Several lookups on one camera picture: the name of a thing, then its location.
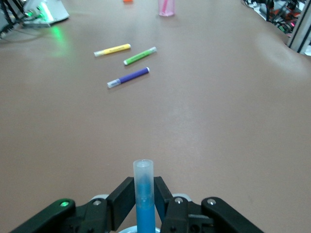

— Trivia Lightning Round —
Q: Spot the blue marker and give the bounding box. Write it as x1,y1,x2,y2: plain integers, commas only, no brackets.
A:
133,159,156,233

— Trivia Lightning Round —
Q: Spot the aluminium frame profile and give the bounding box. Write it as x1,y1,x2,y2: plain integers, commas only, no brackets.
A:
287,0,311,54

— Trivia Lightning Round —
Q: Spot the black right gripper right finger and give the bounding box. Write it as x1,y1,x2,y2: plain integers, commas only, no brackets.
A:
154,176,215,233

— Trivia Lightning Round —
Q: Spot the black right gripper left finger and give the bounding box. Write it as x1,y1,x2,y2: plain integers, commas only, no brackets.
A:
74,176,137,233

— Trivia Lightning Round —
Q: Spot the yellow marker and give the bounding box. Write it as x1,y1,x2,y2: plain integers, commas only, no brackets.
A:
94,43,132,57

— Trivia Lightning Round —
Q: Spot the green marker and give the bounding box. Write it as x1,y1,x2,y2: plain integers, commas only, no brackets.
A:
123,47,157,66

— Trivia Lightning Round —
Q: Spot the blue mesh cup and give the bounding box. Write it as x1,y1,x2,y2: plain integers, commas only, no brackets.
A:
118,225,162,233

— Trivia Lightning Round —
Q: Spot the purple marker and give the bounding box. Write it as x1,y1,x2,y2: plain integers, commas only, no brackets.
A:
106,67,150,89

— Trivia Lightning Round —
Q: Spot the pink mesh cup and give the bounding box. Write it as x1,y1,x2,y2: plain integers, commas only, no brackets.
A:
158,0,175,17

